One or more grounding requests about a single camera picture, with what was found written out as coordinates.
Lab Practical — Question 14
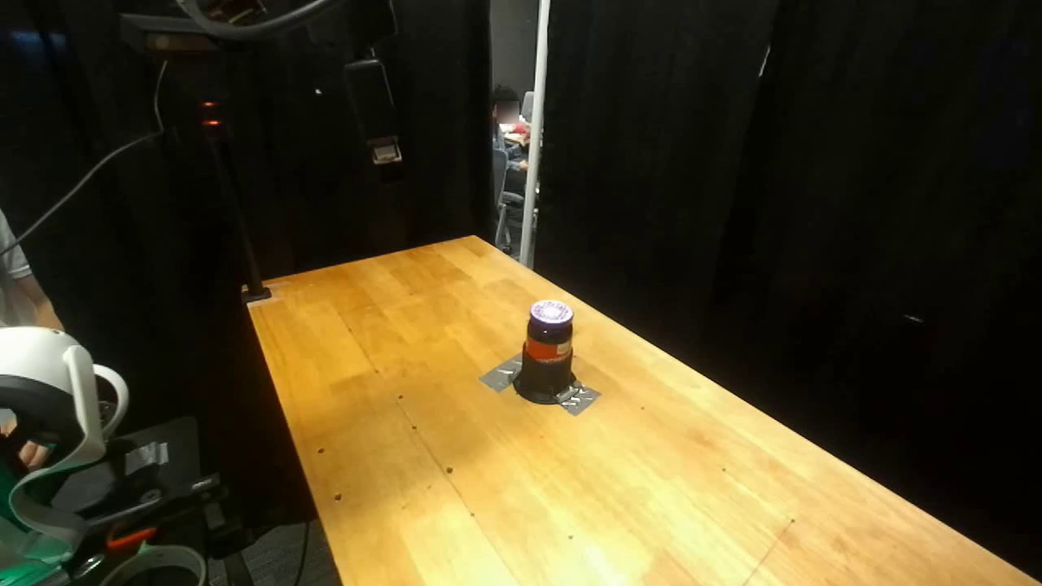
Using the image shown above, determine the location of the white vertical pole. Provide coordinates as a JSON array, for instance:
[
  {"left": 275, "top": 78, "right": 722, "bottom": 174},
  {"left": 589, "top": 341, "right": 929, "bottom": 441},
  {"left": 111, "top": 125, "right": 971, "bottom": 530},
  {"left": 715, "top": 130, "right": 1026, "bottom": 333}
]
[{"left": 517, "top": 0, "right": 553, "bottom": 265}]

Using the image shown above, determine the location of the grey duct tape strip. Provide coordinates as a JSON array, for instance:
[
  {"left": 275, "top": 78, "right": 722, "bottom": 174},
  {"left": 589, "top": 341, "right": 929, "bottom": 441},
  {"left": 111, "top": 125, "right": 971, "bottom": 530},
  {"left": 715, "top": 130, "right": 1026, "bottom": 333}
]
[{"left": 481, "top": 358, "right": 598, "bottom": 415}]

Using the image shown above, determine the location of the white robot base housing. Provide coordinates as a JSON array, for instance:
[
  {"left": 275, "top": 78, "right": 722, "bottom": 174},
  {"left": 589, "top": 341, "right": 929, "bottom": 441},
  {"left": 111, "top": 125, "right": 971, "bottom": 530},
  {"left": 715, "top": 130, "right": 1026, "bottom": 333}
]
[{"left": 0, "top": 326, "right": 131, "bottom": 555}]

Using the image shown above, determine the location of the dark brown cup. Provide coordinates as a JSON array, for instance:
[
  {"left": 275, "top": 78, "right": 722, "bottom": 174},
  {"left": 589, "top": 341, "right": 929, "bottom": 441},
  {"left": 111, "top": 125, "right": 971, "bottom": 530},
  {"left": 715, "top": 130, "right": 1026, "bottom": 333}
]
[{"left": 514, "top": 341, "right": 577, "bottom": 403}]

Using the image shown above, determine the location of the black hanging device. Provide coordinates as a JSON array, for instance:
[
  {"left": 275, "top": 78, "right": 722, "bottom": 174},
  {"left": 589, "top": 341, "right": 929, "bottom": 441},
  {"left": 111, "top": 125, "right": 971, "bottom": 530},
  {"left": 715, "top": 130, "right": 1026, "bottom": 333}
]
[{"left": 346, "top": 59, "right": 404, "bottom": 171}]

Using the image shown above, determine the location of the grey cable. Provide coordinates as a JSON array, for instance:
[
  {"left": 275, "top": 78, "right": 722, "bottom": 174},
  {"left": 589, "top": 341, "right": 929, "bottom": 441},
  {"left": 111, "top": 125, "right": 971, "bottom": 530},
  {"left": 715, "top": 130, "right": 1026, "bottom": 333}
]
[{"left": 0, "top": 59, "right": 176, "bottom": 263}]

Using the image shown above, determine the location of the seated person in background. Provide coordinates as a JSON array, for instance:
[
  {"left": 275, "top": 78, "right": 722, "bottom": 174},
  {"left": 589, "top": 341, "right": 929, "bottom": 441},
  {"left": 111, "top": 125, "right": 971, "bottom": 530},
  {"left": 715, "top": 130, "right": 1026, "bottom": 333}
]
[{"left": 492, "top": 85, "right": 529, "bottom": 254}]

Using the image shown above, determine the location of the black tripod stand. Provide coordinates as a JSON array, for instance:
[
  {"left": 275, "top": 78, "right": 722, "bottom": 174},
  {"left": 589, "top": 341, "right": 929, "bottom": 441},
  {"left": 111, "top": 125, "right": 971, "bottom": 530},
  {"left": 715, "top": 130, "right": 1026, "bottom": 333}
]
[{"left": 119, "top": 11, "right": 269, "bottom": 303}]

